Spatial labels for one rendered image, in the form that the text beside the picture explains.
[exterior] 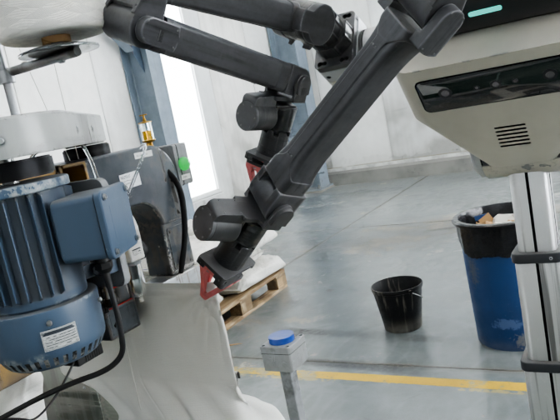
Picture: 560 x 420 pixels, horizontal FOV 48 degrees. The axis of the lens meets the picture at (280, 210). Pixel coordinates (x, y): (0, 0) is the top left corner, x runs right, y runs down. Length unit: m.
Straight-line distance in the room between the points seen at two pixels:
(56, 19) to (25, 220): 0.29
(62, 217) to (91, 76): 6.08
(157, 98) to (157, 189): 5.69
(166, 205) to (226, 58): 0.37
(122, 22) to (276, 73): 0.34
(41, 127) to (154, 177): 0.49
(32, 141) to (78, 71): 5.97
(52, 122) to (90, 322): 0.27
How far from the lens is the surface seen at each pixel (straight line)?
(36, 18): 0.97
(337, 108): 0.92
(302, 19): 1.19
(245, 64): 1.14
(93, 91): 6.89
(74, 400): 2.12
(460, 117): 1.34
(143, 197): 1.28
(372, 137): 9.63
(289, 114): 1.26
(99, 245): 0.85
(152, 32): 0.97
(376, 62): 0.89
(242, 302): 4.43
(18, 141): 0.85
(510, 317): 3.27
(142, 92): 7.24
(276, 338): 1.48
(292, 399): 1.54
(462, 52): 1.26
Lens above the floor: 1.36
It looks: 9 degrees down
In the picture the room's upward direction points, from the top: 11 degrees counter-clockwise
